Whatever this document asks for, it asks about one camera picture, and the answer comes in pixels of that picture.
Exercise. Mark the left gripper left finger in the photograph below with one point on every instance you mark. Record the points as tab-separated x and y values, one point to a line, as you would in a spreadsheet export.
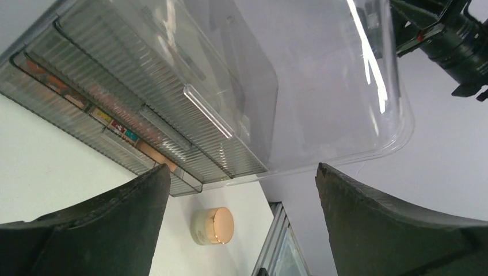
114	233

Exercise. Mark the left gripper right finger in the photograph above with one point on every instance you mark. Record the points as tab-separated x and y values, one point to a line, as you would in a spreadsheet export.
374	233

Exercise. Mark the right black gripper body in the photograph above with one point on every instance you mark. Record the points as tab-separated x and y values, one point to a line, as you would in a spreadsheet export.
460	49

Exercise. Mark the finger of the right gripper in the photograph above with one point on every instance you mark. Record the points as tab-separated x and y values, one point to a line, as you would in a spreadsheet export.
416	21

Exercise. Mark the clear acrylic organizer box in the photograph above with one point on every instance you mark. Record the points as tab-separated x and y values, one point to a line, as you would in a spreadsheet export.
232	92

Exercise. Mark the beige makeup sponge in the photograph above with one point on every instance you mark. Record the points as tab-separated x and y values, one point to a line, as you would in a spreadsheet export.
155	155

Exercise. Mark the clear eyeshadow palette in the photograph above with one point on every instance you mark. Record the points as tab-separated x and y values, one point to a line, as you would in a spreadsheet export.
115	126

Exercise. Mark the pink powder compact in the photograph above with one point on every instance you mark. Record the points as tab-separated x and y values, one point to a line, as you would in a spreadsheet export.
53	82

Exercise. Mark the gold round jar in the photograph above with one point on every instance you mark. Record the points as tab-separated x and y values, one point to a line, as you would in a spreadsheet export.
212	226

